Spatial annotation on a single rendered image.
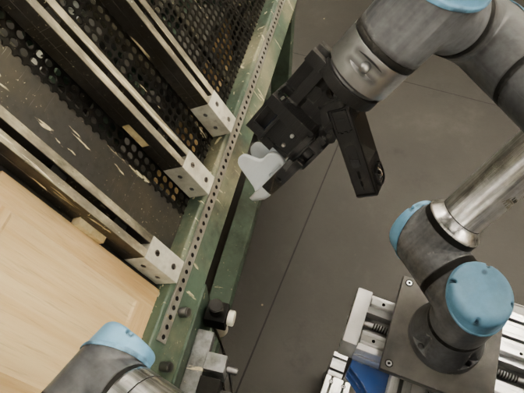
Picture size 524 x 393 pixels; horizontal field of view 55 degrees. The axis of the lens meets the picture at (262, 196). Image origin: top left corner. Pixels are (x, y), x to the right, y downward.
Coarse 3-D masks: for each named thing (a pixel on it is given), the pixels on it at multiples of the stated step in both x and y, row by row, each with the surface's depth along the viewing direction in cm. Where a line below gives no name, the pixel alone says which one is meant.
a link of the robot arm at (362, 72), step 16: (352, 32) 48; (336, 48) 50; (352, 48) 48; (368, 48) 47; (336, 64) 49; (352, 64) 48; (368, 64) 47; (384, 64) 47; (352, 80) 49; (368, 80) 48; (384, 80) 48; (400, 80) 49; (368, 96) 50; (384, 96) 50
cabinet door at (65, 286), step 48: (0, 192) 96; (0, 240) 95; (48, 240) 103; (0, 288) 94; (48, 288) 102; (96, 288) 112; (144, 288) 124; (0, 336) 93; (48, 336) 101; (0, 384) 91
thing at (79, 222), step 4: (76, 220) 109; (80, 220) 108; (76, 224) 108; (80, 224) 108; (84, 224) 109; (88, 224) 110; (80, 228) 109; (84, 228) 109; (88, 228) 110; (92, 228) 111; (84, 232) 111; (88, 232) 110; (92, 232) 111; (96, 232) 112; (100, 232) 112; (92, 236) 111; (96, 236) 111; (100, 236) 112; (104, 236) 113; (96, 240) 112; (100, 240) 112; (104, 240) 113
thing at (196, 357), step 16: (208, 304) 137; (224, 304) 140; (192, 320) 132; (208, 320) 138; (224, 320) 138; (192, 336) 132; (208, 336) 136; (192, 352) 134; (208, 352) 131; (224, 352) 146; (176, 368) 125; (192, 368) 131; (208, 368) 129; (224, 368) 129; (176, 384) 125; (192, 384) 129; (208, 384) 127; (224, 384) 141
